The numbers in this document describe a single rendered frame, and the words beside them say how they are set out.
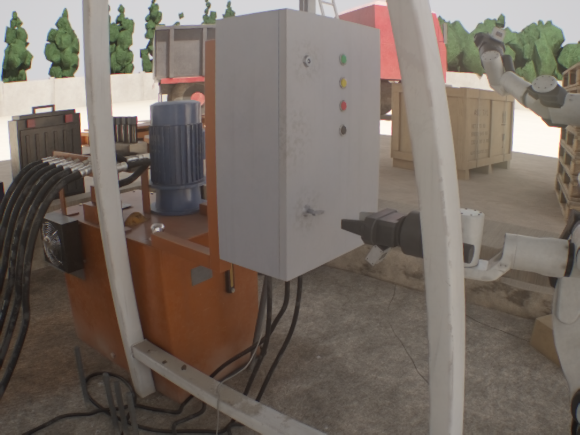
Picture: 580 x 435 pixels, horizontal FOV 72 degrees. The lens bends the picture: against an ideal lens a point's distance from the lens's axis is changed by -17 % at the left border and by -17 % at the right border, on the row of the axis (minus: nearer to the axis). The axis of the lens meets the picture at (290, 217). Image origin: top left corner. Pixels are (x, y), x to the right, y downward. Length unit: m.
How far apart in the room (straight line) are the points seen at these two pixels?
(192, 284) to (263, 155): 0.67
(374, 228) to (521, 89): 0.70
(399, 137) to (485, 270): 3.58
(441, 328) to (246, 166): 0.56
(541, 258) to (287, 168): 0.55
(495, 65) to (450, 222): 0.87
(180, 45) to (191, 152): 7.68
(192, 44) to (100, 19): 8.04
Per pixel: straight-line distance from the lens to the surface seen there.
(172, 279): 1.52
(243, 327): 1.86
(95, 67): 1.41
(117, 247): 1.51
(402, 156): 4.38
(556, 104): 1.32
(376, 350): 2.06
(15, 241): 1.63
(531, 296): 2.44
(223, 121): 1.12
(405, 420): 1.68
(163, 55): 9.38
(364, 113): 1.24
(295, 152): 1.02
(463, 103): 4.02
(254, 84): 1.05
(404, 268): 2.65
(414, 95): 0.72
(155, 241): 1.45
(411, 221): 0.91
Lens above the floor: 1.08
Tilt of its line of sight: 16 degrees down
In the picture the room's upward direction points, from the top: straight up
